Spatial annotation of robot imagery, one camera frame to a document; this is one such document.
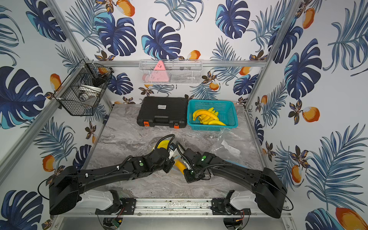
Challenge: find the white wire shelf basket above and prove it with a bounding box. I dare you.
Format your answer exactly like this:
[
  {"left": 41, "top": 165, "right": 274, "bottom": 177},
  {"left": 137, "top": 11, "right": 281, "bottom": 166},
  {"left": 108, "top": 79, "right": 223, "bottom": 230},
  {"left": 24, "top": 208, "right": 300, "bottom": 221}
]
[{"left": 139, "top": 59, "right": 203, "bottom": 84}]

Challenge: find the black plastic tool case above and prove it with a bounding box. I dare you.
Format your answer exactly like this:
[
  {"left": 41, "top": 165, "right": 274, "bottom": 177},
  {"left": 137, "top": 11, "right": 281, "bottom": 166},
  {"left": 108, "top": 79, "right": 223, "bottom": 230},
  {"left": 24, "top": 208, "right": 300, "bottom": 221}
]
[{"left": 137, "top": 96, "right": 188, "bottom": 129}]

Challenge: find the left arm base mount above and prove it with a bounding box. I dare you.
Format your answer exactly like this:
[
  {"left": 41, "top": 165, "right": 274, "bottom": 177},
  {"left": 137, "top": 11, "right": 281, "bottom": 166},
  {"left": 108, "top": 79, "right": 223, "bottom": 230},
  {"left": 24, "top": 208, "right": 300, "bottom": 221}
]
[{"left": 95, "top": 190, "right": 137, "bottom": 216}]

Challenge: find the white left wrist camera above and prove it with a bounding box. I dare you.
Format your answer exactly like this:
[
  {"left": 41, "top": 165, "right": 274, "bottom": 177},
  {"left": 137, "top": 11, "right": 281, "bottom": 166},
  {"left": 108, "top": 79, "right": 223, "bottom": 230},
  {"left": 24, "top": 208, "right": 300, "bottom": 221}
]
[{"left": 168, "top": 143, "right": 178, "bottom": 158}]

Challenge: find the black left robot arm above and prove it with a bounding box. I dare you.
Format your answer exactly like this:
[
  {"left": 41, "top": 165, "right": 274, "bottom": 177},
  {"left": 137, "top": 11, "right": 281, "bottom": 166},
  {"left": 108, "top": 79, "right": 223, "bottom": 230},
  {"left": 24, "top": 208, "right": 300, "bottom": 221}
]
[{"left": 49, "top": 148, "right": 175, "bottom": 215}]

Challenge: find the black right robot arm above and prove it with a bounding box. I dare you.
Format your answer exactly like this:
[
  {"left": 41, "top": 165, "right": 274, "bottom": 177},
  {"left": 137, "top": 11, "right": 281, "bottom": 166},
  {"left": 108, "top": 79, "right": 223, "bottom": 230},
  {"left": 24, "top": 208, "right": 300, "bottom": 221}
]
[{"left": 179, "top": 149, "right": 287, "bottom": 219}]

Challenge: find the clear zip-top bag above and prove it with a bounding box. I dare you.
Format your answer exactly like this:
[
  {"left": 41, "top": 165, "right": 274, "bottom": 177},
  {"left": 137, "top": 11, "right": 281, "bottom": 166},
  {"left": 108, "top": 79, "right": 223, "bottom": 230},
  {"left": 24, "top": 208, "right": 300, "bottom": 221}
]
[{"left": 210, "top": 129, "right": 251, "bottom": 168}]

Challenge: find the black wire basket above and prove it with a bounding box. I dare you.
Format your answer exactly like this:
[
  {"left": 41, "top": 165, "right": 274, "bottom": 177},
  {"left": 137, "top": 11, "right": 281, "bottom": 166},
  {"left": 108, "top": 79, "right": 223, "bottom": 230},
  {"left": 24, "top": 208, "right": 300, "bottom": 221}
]
[{"left": 53, "top": 59, "right": 114, "bottom": 117}]

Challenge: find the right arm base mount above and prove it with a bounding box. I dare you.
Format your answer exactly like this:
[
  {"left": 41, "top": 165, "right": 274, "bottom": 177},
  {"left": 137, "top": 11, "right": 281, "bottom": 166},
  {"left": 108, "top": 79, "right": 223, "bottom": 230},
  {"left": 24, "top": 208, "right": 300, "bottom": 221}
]
[{"left": 210, "top": 190, "right": 251, "bottom": 216}]

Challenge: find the green-yellow banana bunch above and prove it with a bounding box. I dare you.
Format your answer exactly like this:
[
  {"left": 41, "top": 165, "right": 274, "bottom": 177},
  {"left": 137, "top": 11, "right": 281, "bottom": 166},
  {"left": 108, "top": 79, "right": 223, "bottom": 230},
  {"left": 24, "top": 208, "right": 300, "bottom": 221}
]
[{"left": 157, "top": 140, "right": 170, "bottom": 149}]

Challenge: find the orange-yellow banana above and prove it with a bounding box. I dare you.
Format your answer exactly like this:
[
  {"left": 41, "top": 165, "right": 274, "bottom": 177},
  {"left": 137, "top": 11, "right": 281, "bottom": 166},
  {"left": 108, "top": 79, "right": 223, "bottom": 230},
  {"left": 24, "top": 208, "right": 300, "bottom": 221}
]
[{"left": 174, "top": 160, "right": 187, "bottom": 174}]

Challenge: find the pink triangular object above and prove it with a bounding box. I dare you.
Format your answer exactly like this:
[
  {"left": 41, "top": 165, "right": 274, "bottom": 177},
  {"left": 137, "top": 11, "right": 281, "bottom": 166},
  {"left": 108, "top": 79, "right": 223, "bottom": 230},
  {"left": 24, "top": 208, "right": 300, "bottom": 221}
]
[{"left": 146, "top": 60, "right": 170, "bottom": 83}]

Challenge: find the teal plastic basket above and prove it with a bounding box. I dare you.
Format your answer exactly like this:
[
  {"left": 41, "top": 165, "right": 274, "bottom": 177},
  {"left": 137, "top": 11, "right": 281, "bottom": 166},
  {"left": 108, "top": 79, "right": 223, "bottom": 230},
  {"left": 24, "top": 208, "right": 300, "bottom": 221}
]
[{"left": 187, "top": 100, "right": 238, "bottom": 131}]

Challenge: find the aluminium front rail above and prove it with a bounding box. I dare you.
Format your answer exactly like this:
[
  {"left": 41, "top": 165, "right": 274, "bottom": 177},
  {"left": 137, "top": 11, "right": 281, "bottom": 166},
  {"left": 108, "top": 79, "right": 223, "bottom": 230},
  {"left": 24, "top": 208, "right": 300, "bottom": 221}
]
[{"left": 56, "top": 197, "right": 291, "bottom": 218}]

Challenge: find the clear bag with banana peel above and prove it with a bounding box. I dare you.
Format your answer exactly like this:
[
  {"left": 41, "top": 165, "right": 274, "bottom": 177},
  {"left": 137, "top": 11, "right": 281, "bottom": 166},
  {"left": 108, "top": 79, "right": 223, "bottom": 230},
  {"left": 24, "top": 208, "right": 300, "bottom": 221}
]
[{"left": 153, "top": 136, "right": 187, "bottom": 175}]

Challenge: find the yellow banana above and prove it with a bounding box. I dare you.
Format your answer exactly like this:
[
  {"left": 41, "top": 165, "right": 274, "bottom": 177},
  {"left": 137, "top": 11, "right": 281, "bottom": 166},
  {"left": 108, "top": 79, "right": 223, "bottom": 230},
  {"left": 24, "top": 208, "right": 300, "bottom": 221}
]
[{"left": 208, "top": 120, "right": 226, "bottom": 126}]

